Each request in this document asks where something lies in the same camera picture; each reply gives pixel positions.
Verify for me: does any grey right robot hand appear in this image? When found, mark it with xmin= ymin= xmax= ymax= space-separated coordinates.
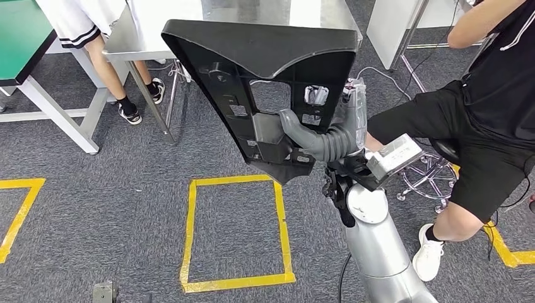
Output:
xmin=278 ymin=77 xmax=370 ymax=163

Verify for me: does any black plastic car part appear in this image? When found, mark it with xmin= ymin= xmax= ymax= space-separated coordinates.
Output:
xmin=160 ymin=18 xmax=360 ymax=186

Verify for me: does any steel workbench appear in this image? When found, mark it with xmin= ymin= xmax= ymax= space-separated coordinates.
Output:
xmin=102 ymin=0 xmax=363 ymax=146

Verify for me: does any white panel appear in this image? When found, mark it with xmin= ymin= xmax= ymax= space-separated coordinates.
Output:
xmin=366 ymin=0 xmax=462 ymax=72

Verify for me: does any steel table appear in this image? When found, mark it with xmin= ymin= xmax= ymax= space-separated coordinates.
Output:
xmin=389 ymin=0 xmax=499 ymax=93

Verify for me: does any black stool chrome base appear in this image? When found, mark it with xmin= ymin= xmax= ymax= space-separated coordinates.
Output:
xmin=396 ymin=137 xmax=461 ymax=215

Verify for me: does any person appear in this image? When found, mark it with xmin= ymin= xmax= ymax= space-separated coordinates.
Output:
xmin=35 ymin=0 xmax=166 ymax=126
xmin=363 ymin=0 xmax=535 ymax=283

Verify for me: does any yellow floor tape square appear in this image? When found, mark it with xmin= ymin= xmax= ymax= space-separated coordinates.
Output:
xmin=179 ymin=174 xmax=297 ymax=294
xmin=0 ymin=178 xmax=46 ymax=265

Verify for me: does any green top table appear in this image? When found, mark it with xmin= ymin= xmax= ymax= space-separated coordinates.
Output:
xmin=0 ymin=0 xmax=131 ymax=155

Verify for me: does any white floor cable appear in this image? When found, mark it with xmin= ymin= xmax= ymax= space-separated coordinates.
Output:
xmin=355 ymin=66 xmax=415 ymax=102

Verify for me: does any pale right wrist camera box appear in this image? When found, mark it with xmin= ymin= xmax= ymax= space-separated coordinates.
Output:
xmin=365 ymin=133 xmax=426 ymax=187

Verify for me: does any black floor cable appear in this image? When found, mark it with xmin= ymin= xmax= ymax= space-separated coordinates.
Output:
xmin=480 ymin=175 xmax=532 ymax=261

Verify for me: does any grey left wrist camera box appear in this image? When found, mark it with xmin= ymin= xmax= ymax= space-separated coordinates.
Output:
xmin=92 ymin=280 xmax=121 ymax=303

